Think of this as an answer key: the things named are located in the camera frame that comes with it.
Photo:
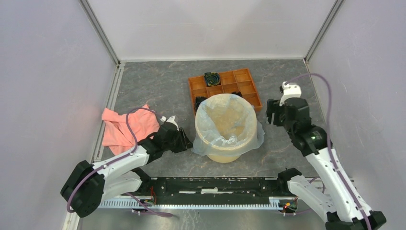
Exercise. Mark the yellow plastic trash bin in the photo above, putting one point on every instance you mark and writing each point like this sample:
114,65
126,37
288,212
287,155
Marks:
225,136

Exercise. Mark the white slotted cable duct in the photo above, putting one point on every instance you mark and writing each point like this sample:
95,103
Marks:
130,203

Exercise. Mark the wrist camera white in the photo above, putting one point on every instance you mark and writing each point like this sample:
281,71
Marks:
171,119
289,90

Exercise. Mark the black orange rolled tie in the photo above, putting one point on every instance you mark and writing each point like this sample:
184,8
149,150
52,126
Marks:
237,93

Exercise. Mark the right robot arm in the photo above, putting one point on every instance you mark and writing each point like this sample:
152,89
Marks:
343,208

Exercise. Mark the pink cloth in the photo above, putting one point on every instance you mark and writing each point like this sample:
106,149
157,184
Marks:
122,130

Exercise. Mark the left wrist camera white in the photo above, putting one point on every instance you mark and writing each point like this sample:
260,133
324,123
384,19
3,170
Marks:
171,119

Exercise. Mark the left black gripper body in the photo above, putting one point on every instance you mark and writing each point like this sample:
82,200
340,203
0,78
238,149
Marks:
178,143

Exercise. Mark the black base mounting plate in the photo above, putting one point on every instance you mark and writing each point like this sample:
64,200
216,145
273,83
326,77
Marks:
215,190

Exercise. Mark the black rolled tie left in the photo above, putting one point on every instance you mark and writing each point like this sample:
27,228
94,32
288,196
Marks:
198,101

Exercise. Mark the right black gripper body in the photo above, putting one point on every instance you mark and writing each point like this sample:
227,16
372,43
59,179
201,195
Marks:
279,119

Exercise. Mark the translucent blue plastic trash bag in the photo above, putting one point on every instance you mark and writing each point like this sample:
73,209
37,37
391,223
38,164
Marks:
228,127

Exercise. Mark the orange wooden divided tray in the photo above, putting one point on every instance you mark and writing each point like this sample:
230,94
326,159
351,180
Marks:
231,81

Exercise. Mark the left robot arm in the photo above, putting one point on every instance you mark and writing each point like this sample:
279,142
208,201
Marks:
90,184

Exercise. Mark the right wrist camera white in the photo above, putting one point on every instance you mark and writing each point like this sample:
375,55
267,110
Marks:
289,90

